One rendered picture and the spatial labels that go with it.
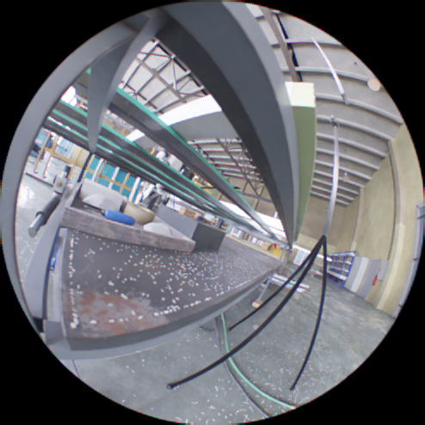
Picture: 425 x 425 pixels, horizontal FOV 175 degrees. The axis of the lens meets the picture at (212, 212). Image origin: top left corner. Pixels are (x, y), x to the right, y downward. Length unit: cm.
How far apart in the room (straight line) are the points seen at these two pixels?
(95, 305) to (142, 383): 61
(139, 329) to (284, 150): 23
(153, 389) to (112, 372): 17
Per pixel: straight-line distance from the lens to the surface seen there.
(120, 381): 74
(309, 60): 796
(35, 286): 22
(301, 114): 19
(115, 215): 40
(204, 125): 27
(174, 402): 75
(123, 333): 15
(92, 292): 18
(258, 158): 21
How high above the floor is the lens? 71
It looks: 3 degrees up
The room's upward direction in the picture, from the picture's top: 24 degrees clockwise
